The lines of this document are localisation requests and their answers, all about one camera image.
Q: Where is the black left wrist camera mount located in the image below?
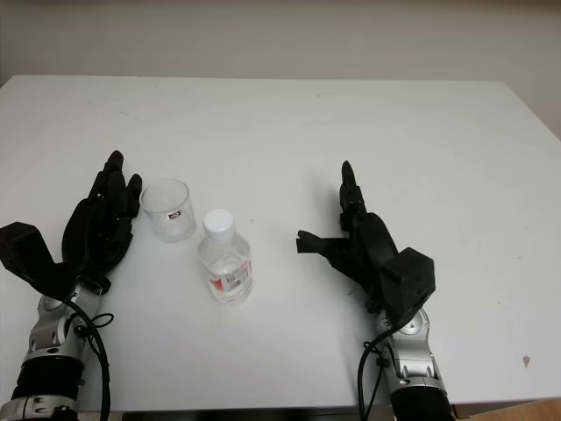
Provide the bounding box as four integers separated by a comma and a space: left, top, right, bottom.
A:
0, 222, 75, 304

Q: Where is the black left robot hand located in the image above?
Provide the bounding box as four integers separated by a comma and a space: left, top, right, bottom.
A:
60, 150, 145, 293

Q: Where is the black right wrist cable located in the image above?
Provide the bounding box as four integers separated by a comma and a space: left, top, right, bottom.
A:
356, 323, 398, 421

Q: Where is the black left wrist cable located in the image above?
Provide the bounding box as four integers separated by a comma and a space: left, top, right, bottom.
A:
51, 292, 116, 421

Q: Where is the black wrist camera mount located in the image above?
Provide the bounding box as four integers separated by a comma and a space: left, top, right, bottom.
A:
378, 246, 437, 326
0, 222, 75, 304

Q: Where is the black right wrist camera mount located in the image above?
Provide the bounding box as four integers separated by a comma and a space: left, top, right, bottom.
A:
378, 246, 437, 326

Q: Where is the clear glass cup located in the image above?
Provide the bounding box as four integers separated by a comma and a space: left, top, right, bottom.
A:
138, 177, 197, 244

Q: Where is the clear plastic water bottle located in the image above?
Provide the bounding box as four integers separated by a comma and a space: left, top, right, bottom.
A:
196, 209, 254, 305

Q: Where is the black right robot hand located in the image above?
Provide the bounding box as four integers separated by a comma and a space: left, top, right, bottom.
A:
296, 160, 400, 314

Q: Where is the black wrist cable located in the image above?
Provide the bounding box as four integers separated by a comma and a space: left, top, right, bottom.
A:
51, 292, 116, 421
356, 323, 398, 421

